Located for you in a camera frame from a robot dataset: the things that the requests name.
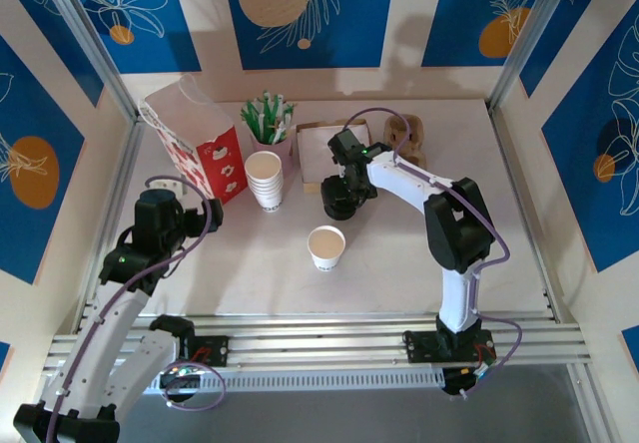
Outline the red white paper bag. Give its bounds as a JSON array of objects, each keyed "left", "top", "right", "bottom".
[{"left": 138, "top": 74, "right": 250, "bottom": 209}]

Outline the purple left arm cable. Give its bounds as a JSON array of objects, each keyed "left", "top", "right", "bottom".
[{"left": 47, "top": 176, "right": 227, "bottom": 443}]

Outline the white slotted cable duct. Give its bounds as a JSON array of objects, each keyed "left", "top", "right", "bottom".
[{"left": 119, "top": 367, "right": 446, "bottom": 392}]

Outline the aluminium table side rail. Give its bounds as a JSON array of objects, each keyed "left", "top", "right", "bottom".
[
  {"left": 486, "top": 98, "right": 570, "bottom": 325},
  {"left": 73, "top": 108, "right": 151, "bottom": 337}
]

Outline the pink cup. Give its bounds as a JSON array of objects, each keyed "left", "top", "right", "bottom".
[{"left": 249, "top": 131, "right": 296, "bottom": 181}]

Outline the black cable connector hub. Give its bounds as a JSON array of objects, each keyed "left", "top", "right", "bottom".
[
  {"left": 441, "top": 365, "right": 495, "bottom": 400},
  {"left": 159, "top": 362, "right": 206, "bottom": 405}
]

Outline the aluminium frame post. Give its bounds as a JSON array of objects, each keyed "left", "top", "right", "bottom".
[
  {"left": 33, "top": 0, "right": 143, "bottom": 124},
  {"left": 487, "top": 0, "right": 586, "bottom": 114}
]

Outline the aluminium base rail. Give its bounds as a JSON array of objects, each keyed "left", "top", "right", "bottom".
[{"left": 47, "top": 312, "right": 593, "bottom": 370}]

